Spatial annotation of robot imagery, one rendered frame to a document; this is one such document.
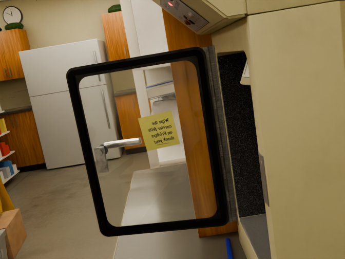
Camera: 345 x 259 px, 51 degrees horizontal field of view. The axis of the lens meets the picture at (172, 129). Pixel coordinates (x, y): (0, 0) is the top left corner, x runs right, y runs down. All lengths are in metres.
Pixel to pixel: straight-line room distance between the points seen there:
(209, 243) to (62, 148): 4.90
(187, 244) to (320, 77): 0.55
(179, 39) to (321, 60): 0.40
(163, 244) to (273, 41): 0.61
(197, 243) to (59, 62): 4.81
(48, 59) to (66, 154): 1.42
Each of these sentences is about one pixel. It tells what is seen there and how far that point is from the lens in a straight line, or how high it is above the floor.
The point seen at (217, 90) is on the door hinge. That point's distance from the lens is 0.77.
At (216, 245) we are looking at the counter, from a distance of 0.88.
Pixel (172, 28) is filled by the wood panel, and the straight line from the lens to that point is 0.81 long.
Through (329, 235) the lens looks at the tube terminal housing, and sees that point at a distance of 0.55.
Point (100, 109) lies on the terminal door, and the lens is 0.80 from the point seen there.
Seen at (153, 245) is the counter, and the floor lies 0.94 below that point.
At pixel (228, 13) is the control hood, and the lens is 0.45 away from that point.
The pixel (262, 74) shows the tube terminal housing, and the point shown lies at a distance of 0.46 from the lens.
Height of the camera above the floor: 1.38
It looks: 11 degrees down
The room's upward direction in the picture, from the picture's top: 9 degrees counter-clockwise
